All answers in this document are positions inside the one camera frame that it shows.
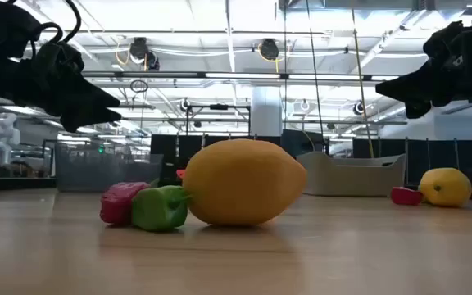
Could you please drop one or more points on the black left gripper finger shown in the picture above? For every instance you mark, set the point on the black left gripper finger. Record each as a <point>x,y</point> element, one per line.
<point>92,100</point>
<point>88,119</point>

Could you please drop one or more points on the orange-yellow toy lemon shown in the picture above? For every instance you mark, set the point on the orange-yellow toy lemon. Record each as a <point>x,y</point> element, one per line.
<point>244,182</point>

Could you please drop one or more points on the white building column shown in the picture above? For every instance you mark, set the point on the white building column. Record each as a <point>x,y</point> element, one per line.
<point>266,110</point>

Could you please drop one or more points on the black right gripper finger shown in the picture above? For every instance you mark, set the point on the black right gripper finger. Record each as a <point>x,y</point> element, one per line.
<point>408,88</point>
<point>418,110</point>

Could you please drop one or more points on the overhead light bar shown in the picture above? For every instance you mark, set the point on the overhead light bar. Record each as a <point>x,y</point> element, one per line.
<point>240,75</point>

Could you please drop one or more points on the grey plastic tub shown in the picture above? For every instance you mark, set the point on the grey plastic tub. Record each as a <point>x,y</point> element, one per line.
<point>342,176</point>

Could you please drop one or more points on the black background rig frame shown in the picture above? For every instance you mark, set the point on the black background rig frame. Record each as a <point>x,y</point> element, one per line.
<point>219,107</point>

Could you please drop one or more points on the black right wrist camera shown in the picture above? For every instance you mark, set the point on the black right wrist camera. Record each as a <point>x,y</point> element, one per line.
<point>445,39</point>

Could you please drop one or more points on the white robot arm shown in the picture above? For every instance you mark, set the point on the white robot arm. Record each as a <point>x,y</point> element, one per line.
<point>4,131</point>

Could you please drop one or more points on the orange-red box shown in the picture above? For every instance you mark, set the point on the orange-red box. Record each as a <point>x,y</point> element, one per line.
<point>180,174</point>

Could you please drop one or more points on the green toy bell pepper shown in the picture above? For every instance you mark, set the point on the green toy bell pepper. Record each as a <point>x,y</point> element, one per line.
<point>158,209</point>

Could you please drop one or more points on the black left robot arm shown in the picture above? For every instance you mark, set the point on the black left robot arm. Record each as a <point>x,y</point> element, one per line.
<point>2,28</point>

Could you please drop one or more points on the yellow toy lemon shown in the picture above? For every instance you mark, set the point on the yellow toy lemon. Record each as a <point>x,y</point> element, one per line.
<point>445,187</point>

